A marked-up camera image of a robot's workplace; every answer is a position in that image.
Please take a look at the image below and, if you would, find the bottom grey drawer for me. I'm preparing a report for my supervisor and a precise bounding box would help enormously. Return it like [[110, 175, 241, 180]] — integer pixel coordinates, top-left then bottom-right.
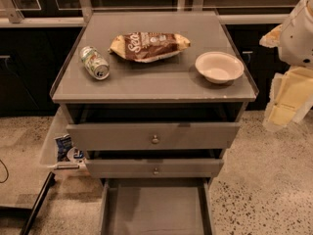
[[97, 178, 216, 235]]

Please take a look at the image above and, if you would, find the grey drawer cabinet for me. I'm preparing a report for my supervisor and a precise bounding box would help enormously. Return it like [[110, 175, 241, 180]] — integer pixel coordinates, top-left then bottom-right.
[[49, 11, 260, 188]]

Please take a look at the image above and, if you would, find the middle grey drawer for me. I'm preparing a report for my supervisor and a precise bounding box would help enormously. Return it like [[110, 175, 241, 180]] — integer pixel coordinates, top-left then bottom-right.
[[85, 159, 224, 178]]

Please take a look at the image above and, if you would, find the blue snack packet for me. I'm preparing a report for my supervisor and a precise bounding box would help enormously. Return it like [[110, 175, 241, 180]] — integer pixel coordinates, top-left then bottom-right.
[[55, 134, 72, 162]]

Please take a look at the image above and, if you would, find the brown chip bag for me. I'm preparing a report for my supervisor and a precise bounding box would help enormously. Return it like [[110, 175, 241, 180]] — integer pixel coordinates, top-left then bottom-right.
[[109, 32, 191, 63]]

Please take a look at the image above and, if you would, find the clear plastic storage bin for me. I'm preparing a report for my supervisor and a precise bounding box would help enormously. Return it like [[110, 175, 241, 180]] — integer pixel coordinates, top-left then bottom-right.
[[39, 108, 89, 176]]

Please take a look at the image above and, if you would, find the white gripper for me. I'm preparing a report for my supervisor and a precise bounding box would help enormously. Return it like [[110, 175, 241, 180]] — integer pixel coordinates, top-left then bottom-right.
[[259, 0, 313, 132]]

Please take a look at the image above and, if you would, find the white round packet in bin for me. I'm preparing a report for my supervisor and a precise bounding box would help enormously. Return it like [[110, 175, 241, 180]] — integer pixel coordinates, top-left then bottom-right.
[[67, 147, 84, 163]]

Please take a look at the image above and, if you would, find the black metal floor bar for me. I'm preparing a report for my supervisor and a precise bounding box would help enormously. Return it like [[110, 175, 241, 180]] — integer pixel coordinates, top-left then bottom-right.
[[20, 172, 56, 235]]

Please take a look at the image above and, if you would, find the black floor cable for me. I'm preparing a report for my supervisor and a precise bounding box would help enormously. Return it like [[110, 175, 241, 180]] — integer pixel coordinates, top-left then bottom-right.
[[0, 159, 10, 184]]

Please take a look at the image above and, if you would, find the top grey drawer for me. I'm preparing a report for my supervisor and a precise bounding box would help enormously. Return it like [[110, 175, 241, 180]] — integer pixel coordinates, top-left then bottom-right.
[[67, 122, 240, 151]]

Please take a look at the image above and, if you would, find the green soda can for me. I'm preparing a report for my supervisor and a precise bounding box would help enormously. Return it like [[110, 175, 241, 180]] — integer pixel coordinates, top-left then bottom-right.
[[79, 46, 110, 80]]

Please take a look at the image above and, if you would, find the white paper bowl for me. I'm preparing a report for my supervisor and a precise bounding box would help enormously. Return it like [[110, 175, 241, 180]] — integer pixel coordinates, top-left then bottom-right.
[[195, 52, 245, 84]]

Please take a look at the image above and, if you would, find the grey drawer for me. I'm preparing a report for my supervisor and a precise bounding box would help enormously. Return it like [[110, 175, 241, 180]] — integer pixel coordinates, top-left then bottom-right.
[[67, 122, 240, 151], [85, 159, 224, 178], [97, 178, 216, 235]]

